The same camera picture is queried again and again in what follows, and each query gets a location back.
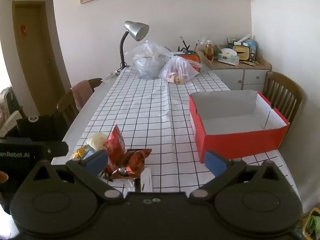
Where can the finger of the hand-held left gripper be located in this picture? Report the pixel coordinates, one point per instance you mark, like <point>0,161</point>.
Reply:
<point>57,148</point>

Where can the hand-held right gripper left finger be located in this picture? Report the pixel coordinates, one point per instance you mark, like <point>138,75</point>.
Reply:
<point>96,161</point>

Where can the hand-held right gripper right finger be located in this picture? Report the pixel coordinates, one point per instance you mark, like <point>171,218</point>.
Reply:
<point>215,163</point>

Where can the yellow snack packet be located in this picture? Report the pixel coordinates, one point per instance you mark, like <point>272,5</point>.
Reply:
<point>82,152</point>

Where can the cream snack packet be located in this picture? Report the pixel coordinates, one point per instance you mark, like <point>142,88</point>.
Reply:
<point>97,140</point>

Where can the red snack packet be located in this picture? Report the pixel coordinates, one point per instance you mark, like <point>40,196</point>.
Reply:
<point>116,142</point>

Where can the red cardboard box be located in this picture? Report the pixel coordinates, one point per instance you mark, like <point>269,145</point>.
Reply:
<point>237,147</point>

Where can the brown foil snack packet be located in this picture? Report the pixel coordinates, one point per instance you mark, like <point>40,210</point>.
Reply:
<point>133,161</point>

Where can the pale blue snack packet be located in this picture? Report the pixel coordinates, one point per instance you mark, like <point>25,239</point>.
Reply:
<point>146,182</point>

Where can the plastic bag with snacks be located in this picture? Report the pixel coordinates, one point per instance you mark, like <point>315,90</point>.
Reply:
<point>178,70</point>

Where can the black bag with round logo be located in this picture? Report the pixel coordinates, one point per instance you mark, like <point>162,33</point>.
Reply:
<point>37,127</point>

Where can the pink cloth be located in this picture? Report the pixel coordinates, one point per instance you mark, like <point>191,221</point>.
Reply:
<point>81,92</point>

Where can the white checked tablecloth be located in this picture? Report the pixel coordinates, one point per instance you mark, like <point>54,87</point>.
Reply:
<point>140,110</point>

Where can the white cabinet with wooden top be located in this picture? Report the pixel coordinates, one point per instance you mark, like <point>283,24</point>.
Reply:
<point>240,76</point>

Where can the wooden chair with dark seat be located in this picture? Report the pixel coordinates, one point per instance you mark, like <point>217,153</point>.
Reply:
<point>282,97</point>

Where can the brown door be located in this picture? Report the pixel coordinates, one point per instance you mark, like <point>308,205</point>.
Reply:
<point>32,55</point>

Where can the green and white tissue box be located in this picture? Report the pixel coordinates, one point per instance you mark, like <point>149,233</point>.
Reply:
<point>227,58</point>

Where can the small brown packets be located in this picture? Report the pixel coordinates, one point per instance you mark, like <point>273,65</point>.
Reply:
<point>247,63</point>

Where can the orange and green container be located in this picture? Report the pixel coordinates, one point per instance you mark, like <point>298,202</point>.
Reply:
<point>193,58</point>

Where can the clear plastic bag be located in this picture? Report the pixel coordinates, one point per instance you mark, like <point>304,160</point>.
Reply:
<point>147,62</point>

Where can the amber jar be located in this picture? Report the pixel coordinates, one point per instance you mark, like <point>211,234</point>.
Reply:
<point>209,51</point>

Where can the yellow bin with green contents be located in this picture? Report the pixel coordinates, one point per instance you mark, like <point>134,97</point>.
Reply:
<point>311,223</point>

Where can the yellow tissue holder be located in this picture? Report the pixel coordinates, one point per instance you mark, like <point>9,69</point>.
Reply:
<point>241,52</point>

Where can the black paint brush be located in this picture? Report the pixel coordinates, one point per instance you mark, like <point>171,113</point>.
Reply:
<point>183,42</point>
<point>196,47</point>

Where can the blue box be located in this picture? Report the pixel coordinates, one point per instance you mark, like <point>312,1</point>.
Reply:
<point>251,50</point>

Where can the red door ornament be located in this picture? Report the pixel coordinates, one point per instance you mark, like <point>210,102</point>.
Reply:
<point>23,29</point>

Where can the white tube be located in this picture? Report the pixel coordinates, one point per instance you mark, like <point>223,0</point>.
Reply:
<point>242,39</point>

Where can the silver desk lamp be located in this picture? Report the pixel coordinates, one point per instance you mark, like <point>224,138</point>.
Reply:
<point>136,30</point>

